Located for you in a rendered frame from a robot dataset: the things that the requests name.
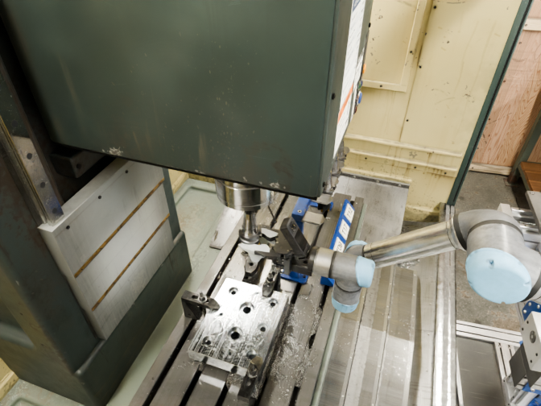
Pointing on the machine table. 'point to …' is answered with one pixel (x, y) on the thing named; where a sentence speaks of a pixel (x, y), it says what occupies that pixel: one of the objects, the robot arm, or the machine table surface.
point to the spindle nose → (243, 196)
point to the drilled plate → (196, 350)
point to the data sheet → (353, 47)
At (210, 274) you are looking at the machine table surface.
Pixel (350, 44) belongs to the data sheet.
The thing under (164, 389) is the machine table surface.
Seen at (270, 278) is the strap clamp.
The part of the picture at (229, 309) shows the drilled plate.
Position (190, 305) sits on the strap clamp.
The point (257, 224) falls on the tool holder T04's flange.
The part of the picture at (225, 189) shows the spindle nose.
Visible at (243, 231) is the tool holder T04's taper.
